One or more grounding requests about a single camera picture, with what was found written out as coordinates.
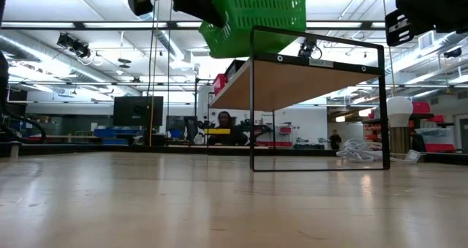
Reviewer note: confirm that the black monitor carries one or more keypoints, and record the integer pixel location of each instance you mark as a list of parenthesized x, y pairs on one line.
[(135, 110)]

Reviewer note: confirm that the person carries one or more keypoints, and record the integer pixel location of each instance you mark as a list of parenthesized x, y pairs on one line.
[(335, 140), (226, 123)]

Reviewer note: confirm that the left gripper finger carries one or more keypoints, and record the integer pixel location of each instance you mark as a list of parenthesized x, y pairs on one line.
[(208, 14)]

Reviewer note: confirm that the long wooden box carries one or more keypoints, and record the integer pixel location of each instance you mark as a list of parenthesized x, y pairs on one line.
[(292, 83)]

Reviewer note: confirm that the green plastic basket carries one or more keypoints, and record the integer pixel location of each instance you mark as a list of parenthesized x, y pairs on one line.
[(256, 25)]

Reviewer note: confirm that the rack with red bins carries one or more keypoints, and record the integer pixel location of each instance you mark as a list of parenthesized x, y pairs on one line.
[(435, 131)]

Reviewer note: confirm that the light bulb on wooden base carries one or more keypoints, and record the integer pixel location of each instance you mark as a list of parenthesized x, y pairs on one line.
[(399, 110)]

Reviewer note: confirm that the black ceiling-mounted camera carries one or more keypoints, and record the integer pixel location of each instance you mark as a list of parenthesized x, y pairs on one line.
[(453, 52), (307, 49), (75, 45)]

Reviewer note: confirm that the blue storage bins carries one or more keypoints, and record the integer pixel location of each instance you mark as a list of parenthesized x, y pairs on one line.
[(117, 134)]

